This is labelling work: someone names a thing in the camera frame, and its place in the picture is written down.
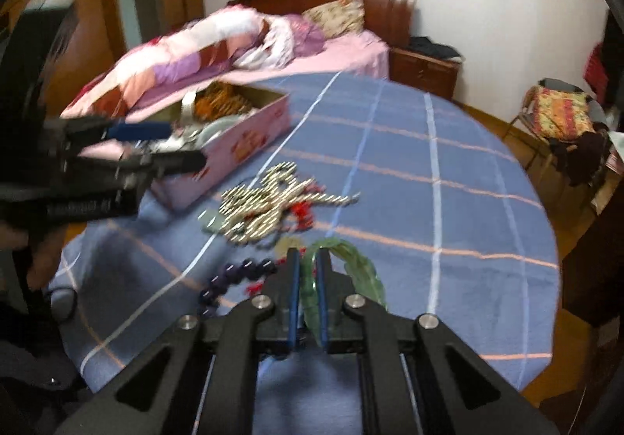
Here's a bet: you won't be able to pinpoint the purple garment on bed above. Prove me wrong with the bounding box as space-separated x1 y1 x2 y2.
285 13 326 58

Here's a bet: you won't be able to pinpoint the floral pillow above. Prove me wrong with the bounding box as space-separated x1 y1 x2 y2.
303 0 365 39

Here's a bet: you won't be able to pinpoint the hanging dark coats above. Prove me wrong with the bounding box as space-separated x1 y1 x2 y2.
601 11 624 116

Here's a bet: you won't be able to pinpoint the pale jade pendant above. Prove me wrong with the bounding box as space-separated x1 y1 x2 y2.
198 208 225 234

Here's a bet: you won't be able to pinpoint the silver wristwatch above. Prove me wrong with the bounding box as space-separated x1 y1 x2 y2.
171 91 201 149

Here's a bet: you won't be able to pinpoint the green jade bracelet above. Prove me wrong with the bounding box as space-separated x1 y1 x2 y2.
298 236 389 348

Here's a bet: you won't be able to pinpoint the dark clothes on nightstand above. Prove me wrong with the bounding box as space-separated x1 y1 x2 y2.
408 37 464 62

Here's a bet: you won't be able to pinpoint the colourful cushion on chair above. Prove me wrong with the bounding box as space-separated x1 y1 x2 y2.
531 85 594 141

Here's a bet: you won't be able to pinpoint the dark wooden desk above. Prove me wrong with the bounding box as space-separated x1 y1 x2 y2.
562 181 624 327

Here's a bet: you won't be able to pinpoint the amber bead necklace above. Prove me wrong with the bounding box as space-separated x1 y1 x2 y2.
193 81 255 121

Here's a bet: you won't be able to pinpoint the pearl necklace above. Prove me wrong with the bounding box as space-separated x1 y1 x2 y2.
216 161 362 246

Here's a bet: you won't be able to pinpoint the pink bed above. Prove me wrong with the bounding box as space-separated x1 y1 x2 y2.
60 30 389 118

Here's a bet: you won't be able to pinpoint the red cord coin charm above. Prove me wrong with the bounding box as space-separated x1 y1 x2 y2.
245 235 306 298

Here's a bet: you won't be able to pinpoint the pink patchwork quilt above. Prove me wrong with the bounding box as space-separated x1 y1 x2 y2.
60 4 296 120

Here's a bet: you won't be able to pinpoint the wooden nightstand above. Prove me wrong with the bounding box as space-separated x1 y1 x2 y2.
389 47 461 101

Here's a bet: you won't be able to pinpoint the pink tin box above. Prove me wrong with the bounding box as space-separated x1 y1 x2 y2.
79 80 293 212

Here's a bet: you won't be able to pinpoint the dark purple bead bracelet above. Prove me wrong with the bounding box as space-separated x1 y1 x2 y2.
197 257 279 321

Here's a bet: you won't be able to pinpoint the left hand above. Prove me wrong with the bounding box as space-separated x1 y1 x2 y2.
1 222 67 291

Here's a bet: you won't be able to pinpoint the pale jade bangle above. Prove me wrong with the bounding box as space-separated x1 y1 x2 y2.
195 115 245 149

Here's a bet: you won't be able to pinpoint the red hanging jacket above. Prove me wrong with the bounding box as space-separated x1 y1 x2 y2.
584 43 608 104

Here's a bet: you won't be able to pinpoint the dark garment on chair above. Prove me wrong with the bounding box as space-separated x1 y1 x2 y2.
550 130 611 187

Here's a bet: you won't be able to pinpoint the blue plaid tablecloth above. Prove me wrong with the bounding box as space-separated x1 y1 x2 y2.
48 70 561 435

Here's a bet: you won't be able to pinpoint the rattan chair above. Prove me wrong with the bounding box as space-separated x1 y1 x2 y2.
505 78 612 205

